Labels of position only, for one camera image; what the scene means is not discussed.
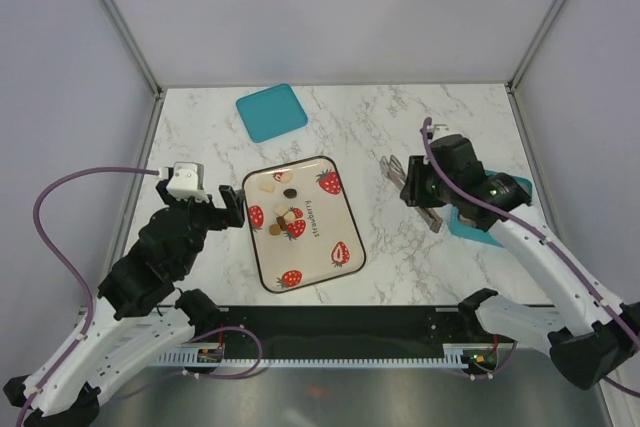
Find white cube chocolate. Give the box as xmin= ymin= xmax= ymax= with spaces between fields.
xmin=259 ymin=182 xmax=275 ymax=193
xmin=274 ymin=205 xmax=288 ymax=217

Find aluminium frame post left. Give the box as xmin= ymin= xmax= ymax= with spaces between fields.
xmin=68 ymin=0 xmax=166 ymax=98

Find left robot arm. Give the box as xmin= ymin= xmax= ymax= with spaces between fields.
xmin=3 ymin=180 xmax=245 ymax=426

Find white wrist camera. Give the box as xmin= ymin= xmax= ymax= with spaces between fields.
xmin=156 ymin=162 xmax=209 ymax=203
xmin=428 ymin=124 xmax=450 ymax=139

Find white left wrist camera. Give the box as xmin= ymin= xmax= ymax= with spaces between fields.
xmin=156 ymin=162 xmax=209 ymax=203

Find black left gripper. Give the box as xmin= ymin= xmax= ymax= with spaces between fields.
xmin=159 ymin=180 xmax=246 ymax=275

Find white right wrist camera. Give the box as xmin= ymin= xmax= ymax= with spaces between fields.
xmin=428 ymin=124 xmax=450 ymax=139

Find metal tongs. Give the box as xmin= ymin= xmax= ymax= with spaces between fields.
xmin=379 ymin=155 xmax=443 ymax=233

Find white cable duct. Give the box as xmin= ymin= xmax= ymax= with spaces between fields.
xmin=151 ymin=344 xmax=496 ymax=370

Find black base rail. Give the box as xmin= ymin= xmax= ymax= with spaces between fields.
xmin=221 ymin=305 xmax=494 ymax=359

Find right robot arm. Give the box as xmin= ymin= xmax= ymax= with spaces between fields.
xmin=400 ymin=134 xmax=639 ymax=390

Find aluminium frame post right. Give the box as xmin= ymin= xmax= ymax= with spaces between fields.
xmin=505 ymin=0 xmax=601 ymax=94

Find aluminium frame post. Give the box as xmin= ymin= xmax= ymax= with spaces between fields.
xmin=68 ymin=0 xmax=166 ymax=98
xmin=505 ymin=0 xmax=601 ymax=94

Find teal box lid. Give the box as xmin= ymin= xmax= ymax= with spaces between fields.
xmin=236 ymin=84 xmax=308 ymax=143

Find brown square chocolate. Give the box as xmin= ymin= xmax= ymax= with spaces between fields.
xmin=276 ymin=218 xmax=287 ymax=231

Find strawberry print serving tray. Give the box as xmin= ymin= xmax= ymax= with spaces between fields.
xmin=242 ymin=156 xmax=366 ymax=294

